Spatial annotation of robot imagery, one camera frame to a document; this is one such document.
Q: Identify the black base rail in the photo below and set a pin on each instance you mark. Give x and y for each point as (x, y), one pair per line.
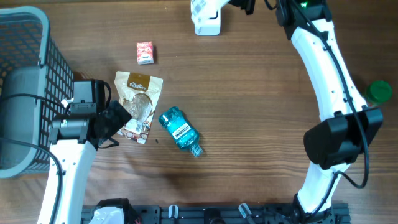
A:
(118, 211)

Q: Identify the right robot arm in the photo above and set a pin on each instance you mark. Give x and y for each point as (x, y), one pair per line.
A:
(339, 145)

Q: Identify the blue mouthwash bottle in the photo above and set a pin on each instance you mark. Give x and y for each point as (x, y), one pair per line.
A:
(184, 134)

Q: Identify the green lid jar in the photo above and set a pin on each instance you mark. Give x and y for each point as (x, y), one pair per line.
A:
(378, 92)

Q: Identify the black red snack packet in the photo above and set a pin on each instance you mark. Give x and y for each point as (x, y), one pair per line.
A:
(205, 9)

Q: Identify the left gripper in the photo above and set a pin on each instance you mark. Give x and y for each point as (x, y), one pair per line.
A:
(118, 116)

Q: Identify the brown white snack pouch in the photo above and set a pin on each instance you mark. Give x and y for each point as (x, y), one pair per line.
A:
(139, 95)

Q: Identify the small red white carton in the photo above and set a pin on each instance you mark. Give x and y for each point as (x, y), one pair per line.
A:
(145, 53)

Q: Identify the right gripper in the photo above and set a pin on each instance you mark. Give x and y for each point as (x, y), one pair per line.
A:
(247, 5)

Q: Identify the white barcode scanner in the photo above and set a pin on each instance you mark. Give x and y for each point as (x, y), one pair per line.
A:
(210, 27)

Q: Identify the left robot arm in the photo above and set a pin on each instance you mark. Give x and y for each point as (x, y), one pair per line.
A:
(91, 119)

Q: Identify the grey plastic mesh basket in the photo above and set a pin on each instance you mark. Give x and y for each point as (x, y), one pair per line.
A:
(35, 78)

